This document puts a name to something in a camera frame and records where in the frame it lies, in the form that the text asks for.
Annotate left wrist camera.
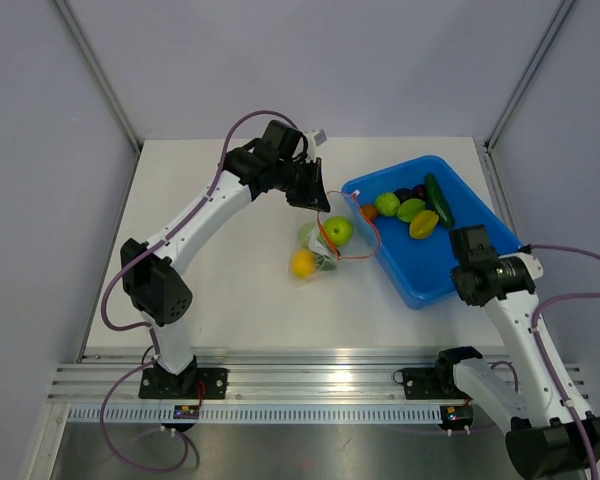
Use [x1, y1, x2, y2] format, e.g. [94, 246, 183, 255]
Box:
[303, 129, 327, 158]

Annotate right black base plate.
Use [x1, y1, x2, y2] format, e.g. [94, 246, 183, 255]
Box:
[392, 367, 445, 400]

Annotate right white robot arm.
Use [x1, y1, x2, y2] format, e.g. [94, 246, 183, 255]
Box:
[433, 225, 600, 479]

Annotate clear zip bag orange zipper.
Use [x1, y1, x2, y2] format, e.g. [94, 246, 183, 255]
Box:
[288, 189, 382, 282]

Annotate blue plastic bin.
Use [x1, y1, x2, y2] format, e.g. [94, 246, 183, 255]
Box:
[342, 155, 522, 310]

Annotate yellow lemon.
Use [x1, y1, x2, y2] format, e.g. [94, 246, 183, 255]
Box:
[290, 249, 317, 279]

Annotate green cucumber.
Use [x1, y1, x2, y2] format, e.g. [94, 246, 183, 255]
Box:
[424, 173, 456, 230]

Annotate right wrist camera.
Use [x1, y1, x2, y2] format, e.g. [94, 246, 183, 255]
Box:
[516, 252, 544, 280]

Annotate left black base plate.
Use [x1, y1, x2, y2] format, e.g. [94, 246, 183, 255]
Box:
[138, 366, 229, 400]

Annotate right aluminium frame post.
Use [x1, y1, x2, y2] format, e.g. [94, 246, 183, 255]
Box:
[483, 0, 581, 156]

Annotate aluminium frame post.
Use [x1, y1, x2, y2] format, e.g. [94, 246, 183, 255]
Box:
[483, 0, 581, 156]
[49, 0, 142, 156]

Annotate brown kiwi fruit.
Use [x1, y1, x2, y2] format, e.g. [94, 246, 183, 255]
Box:
[361, 204, 379, 223]

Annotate left aluminium frame post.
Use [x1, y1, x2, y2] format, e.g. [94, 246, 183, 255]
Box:
[49, 0, 142, 156]

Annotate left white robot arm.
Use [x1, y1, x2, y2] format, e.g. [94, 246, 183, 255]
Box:
[121, 120, 330, 400]

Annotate aluminium mounting rail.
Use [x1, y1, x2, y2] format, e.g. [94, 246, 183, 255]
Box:
[47, 348, 436, 405]

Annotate light green apple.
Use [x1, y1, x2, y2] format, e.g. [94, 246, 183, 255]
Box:
[323, 216, 354, 247]

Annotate dark red plum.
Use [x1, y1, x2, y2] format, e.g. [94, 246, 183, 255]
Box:
[412, 184, 427, 201]

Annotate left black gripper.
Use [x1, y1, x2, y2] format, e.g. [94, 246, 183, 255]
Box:
[274, 156, 330, 212]

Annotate dark green lime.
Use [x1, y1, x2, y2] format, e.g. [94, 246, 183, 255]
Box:
[314, 253, 337, 272]

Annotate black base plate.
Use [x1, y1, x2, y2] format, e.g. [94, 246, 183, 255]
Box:
[392, 367, 445, 400]
[138, 366, 229, 400]

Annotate yellow star fruit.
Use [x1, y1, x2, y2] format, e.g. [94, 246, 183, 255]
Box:
[409, 210, 439, 240]

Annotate dark avocado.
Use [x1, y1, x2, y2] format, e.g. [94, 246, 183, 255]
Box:
[394, 188, 414, 203]

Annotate bumpy green fruit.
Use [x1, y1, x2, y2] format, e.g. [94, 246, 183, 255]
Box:
[374, 192, 401, 217]

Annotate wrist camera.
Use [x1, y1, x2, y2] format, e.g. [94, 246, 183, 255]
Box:
[303, 129, 327, 158]
[516, 252, 544, 280]

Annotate white slotted cable duct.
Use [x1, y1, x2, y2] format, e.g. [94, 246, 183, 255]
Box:
[68, 404, 442, 425]

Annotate green star fruit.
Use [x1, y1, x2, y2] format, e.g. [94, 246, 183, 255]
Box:
[396, 198, 426, 223]

